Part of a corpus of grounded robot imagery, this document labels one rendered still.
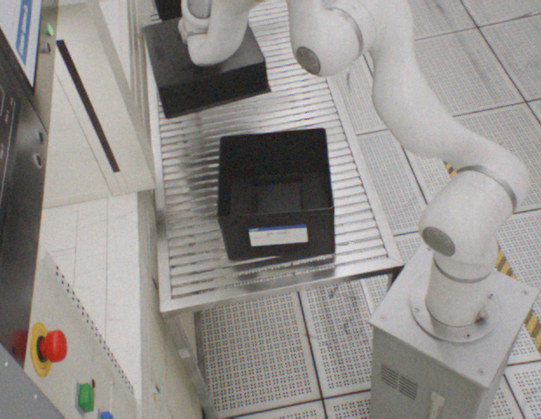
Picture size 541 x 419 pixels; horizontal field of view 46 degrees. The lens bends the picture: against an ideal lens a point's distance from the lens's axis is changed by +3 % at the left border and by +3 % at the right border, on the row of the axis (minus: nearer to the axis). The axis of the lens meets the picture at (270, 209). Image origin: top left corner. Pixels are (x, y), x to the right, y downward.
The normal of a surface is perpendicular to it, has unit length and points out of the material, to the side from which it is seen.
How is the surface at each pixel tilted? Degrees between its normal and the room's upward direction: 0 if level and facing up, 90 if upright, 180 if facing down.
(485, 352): 0
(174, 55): 0
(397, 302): 0
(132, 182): 90
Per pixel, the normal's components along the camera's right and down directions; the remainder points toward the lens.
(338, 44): 0.40, 0.11
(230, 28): 0.45, 0.67
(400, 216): -0.10, -0.64
